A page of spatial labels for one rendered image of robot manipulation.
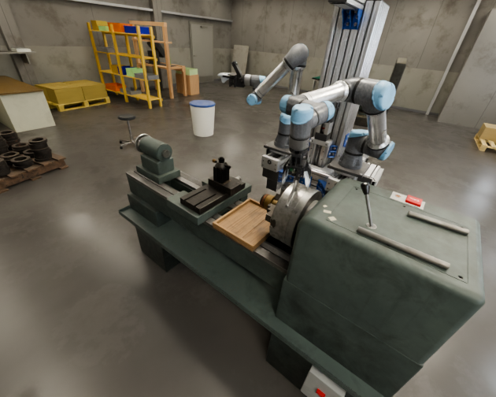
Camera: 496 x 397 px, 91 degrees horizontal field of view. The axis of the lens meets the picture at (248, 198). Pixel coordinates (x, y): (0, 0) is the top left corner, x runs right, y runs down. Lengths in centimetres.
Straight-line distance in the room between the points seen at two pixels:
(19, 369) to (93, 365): 44
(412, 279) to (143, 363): 168
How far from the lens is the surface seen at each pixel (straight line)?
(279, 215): 114
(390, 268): 96
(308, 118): 89
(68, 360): 223
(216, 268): 168
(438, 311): 103
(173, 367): 199
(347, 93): 129
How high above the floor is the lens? 182
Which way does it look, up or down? 34 degrees down
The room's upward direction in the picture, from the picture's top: 4 degrees clockwise
